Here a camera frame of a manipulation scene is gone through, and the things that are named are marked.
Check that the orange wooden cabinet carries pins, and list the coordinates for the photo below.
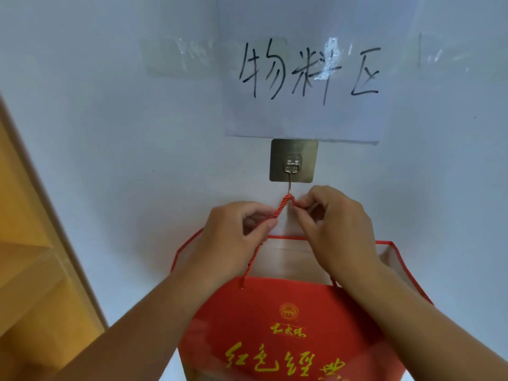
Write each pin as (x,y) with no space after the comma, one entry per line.
(35,253)

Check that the person's left hand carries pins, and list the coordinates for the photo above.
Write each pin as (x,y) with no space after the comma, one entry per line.
(222,242)

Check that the white handwritten paper sign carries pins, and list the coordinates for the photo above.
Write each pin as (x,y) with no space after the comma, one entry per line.
(301,111)

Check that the person's right hand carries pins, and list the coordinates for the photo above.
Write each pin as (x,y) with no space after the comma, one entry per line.
(341,234)

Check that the person's left forearm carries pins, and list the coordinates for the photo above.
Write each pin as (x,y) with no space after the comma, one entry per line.
(143,333)

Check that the adhesive metal wall hook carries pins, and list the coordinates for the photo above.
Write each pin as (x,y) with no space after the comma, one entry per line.
(293,154)

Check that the clear tape strip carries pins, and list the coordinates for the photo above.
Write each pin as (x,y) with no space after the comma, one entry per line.
(328,59)
(178,57)

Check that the person's right forearm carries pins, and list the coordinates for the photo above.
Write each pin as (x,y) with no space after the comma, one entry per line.
(416,329)

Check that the person's right thumb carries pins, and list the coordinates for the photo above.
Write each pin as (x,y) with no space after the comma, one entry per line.
(303,224)

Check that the person's left thumb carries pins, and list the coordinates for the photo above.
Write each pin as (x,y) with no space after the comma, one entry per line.
(262,230)

